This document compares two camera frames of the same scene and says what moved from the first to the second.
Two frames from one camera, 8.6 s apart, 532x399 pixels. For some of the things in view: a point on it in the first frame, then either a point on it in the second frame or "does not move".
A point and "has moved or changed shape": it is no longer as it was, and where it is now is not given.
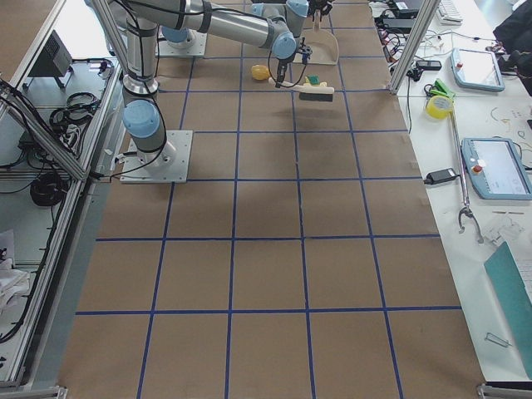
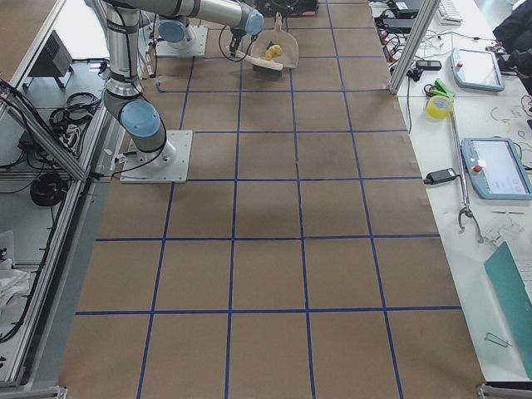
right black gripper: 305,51 -> 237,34
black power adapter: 440,176 does not move
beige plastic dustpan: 323,44 has moved or changed shape
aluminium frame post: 414,44 does not move
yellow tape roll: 439,106 does not move
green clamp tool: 438,89 does not move
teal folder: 503,269 does not move
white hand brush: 309,92 -> 262,67
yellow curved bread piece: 307,83 has moved or changed shape
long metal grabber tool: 466,212 does not move
